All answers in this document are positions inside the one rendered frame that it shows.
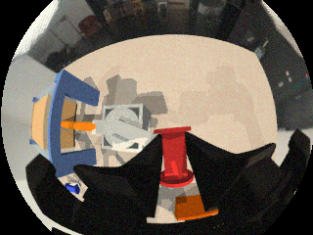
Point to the clear-panelled rack with blue frame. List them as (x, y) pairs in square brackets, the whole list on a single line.
[(39, 120)]

